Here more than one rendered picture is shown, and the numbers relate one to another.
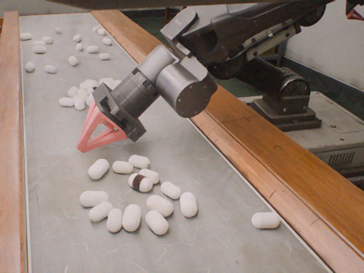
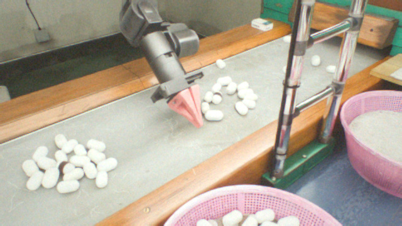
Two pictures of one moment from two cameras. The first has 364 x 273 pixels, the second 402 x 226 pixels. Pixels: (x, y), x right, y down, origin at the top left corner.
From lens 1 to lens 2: 90 cm
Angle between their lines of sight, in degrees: 86
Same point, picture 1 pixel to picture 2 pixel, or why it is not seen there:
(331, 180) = not seen: hidden behind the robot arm
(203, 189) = (204, 83)
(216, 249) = (243, 75)
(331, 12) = not seen: outside the picture
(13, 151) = (228, 150)
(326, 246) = (226, 53)
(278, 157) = not seen: hidden behind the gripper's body
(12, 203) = (274, 123)
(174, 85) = (192, 37)
